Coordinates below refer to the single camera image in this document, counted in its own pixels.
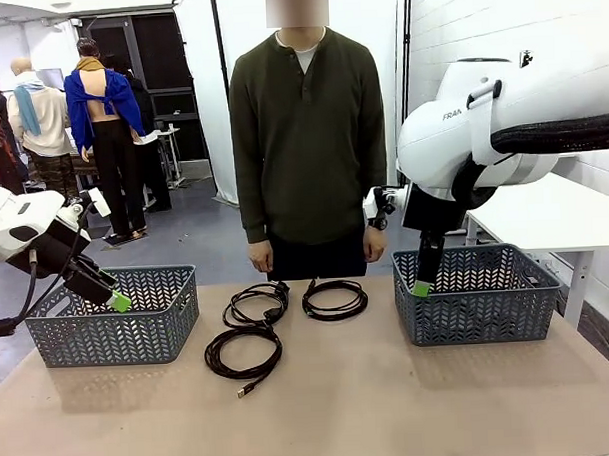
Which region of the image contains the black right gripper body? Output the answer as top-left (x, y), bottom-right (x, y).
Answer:
top-left (399, 183), bottom-right (469, 237)

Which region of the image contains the white table with white legs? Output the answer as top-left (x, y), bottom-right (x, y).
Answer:
top-left (461, 168), bottom-right (609, 334)

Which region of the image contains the black light stand pole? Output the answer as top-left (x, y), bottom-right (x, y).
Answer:
top-left (392, 0), bottom-right (418, 124)

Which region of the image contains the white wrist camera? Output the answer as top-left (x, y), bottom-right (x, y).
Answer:
top-left (361, 185), bottom-right (400, 233)
top-left (85, 188), bottom-right (113, 218)

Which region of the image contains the grey plastic lattice basket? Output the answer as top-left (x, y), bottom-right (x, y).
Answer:
top-left (390, 240), bottom-right (565, 349)
top-left (22, 263), bottom-right (202, 371)

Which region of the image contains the black USB cable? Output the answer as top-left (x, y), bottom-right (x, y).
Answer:
top-left (203, 325), bottom-right (286, 401)

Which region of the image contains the right arm black cable sleeve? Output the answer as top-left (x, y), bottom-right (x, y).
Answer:
top-left (447, 110), bottom-right (609, 210)

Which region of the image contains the person's left hand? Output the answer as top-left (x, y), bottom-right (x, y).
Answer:
top-left (362, 228), bottom-right (391, 264)

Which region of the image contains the thick black cable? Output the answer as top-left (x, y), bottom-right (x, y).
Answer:
top-left (220, 280), bottom-right (293, 333)

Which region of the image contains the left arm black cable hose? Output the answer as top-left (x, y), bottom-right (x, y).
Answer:
top-left (0, 246), bottom-right (42, 341)

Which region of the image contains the small white background desk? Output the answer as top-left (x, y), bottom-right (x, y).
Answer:
top-left (139, 125), bottom-right (187, 196)

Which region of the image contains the white backdrop screen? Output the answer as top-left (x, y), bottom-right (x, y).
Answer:
top-left (171, 0), bottom-right (418, 209)

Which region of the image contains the person in dark green henley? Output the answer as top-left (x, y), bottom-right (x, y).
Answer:
top-left (224, 0), bottom-right (392, 283)

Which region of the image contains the black backdrop stand pole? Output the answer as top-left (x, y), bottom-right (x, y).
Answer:
top-left (171, 0), bottom-right (237, 93)

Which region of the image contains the thin black cable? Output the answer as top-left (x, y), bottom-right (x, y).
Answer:
top-left (300, 277), bottom-right (371, 322)

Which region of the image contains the mannequin with cream sweater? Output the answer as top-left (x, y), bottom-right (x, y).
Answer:
top-left (5, 55), bottom-right (80, 200)

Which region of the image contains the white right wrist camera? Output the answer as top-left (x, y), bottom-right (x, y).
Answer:
top-left (361, 185), bottom-right (400, 233)

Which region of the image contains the dark glass doorway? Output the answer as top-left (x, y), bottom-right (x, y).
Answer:
top-left (78, 10), bottom-right (209, 168)

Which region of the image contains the person's right forearm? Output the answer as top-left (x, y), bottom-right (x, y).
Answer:
top-left (235, 173), bottom-right (275, 245)

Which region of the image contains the person's right hand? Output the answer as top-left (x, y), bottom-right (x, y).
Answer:
top-left (247, 238), bottom-right (276, 276)

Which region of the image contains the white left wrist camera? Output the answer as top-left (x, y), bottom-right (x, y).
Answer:
top-left (85, 188), bottom-right (113, 218)

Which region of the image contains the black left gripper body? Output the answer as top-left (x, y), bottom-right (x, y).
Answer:
top-left (31, 214), bottom-right (94, 284)

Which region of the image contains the mannequin with blue shirt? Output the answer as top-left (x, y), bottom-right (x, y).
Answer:
top-left (61, 35), bottom-right (152, 244)

